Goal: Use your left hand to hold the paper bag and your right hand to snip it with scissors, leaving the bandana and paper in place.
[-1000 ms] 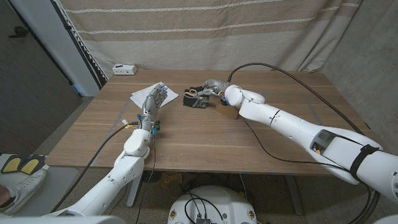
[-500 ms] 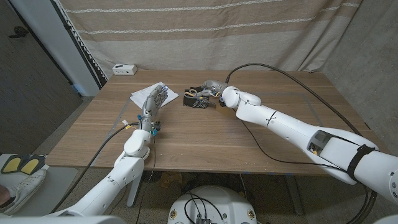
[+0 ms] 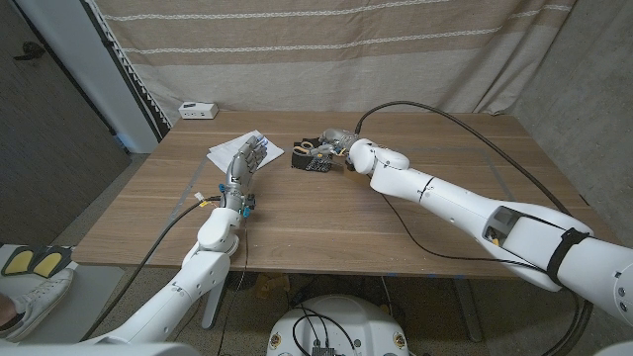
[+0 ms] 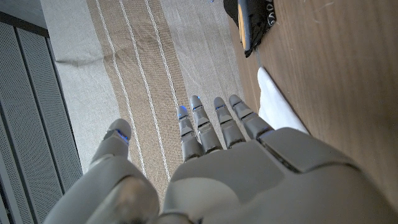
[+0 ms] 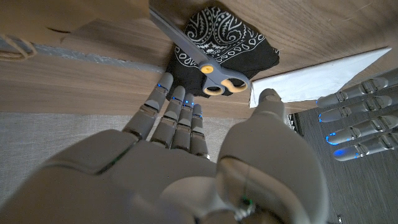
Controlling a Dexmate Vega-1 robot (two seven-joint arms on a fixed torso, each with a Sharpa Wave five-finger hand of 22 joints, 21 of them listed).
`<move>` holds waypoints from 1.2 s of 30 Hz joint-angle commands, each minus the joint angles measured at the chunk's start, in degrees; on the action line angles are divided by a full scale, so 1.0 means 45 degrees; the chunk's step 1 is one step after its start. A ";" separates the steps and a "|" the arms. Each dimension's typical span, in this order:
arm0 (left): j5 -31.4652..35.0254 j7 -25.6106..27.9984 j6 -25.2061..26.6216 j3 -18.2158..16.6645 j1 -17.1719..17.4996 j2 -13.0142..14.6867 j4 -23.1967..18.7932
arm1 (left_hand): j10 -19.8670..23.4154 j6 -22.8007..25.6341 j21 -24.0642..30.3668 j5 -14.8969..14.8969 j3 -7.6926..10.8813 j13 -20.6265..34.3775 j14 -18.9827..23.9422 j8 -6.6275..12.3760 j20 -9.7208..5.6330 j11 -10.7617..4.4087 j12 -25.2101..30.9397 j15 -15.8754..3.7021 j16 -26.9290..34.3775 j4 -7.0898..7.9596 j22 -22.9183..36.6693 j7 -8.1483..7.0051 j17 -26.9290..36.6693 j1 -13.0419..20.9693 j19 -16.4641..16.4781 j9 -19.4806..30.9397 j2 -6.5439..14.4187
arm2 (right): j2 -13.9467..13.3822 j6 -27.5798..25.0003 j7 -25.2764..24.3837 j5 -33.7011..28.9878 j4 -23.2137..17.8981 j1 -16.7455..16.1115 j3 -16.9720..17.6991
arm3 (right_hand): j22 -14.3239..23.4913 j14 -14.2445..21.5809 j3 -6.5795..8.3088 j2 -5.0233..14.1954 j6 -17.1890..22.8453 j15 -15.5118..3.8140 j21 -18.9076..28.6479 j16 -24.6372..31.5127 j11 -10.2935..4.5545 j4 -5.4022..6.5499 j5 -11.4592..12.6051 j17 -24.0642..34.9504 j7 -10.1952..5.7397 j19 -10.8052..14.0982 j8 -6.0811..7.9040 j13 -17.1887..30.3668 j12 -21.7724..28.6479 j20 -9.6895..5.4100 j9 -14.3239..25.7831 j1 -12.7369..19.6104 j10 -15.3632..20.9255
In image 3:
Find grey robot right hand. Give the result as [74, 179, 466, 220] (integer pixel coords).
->
[316, 128, 360, 159]

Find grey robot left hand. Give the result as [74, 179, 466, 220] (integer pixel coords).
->
[220, 135, 271, 212]

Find grey orange handled scissors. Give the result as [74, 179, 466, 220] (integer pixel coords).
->
[292, 140, 330, 160]

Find black patterned bandana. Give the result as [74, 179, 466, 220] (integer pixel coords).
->
[290, 135, 334, 174]

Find white paper sheets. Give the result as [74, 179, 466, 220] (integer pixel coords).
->
[206, 130, 286, 174]

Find white power strip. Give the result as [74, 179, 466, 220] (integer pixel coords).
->
[178, 101, 220, 121]

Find beige striped curtain backdrop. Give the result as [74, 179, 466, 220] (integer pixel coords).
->
[91, 0, 578, 125]

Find black round floor object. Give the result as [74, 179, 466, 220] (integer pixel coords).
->
[226, 270, 258, 293]

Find brown cardboard scrap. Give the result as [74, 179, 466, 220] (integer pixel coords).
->
[254, 274, 292, 301]

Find white table leg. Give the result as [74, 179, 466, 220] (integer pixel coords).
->
[201, 276, 227, 330]

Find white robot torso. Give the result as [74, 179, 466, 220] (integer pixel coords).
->
[266, 295, 410, 356]

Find grey table leg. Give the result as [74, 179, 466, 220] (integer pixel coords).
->
[452, 277, 484, 343]

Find white sneaker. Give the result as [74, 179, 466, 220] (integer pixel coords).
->
[0, 267, 75, 343]

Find person lower leg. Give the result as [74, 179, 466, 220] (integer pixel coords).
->
[0, 293, 17, 328]

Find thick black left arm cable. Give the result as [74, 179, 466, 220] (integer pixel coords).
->
[78, 196, 223, 343]

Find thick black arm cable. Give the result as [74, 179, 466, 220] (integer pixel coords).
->
[353, 100, 594, 356]
[78, 196, 223, 343]

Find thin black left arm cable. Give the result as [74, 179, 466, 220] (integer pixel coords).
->
[215, 215, 249, 356]

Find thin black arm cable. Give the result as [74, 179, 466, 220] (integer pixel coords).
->
[215, 215, 249, 356]
[378, 191, 550, 273]

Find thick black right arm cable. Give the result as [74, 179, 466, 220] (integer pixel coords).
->
[353, 100, 594, 356]

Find black backdrop frame bar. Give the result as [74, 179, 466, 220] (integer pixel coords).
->
[81, 0, 172, 142]

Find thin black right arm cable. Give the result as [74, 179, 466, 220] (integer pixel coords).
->
[378, 191, 550, 273]

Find black torso cable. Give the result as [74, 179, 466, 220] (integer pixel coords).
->
[291, 306, 357, 353]

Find black door handle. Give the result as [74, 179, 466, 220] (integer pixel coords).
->
[13, 42, 46, 62]

